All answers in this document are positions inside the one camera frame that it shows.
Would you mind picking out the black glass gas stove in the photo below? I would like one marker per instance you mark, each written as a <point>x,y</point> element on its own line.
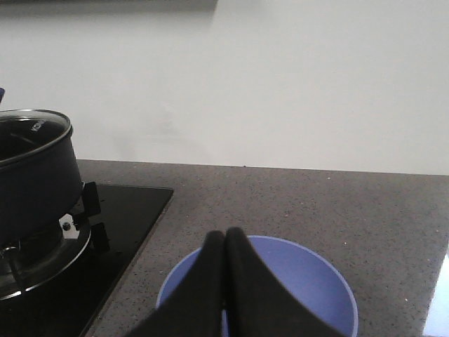
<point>69,304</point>

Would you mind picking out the light blue bowl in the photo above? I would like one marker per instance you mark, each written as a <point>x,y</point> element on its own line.
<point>312,280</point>

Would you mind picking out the right black burner with grate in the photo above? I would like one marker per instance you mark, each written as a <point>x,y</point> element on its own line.
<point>32,261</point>

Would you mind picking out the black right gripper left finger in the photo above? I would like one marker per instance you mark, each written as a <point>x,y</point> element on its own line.
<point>194,308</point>

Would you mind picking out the dark blue cooking pot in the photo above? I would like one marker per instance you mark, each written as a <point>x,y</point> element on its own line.
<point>38,189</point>

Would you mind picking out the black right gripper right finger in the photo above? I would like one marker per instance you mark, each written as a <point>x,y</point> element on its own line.
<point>257,303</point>

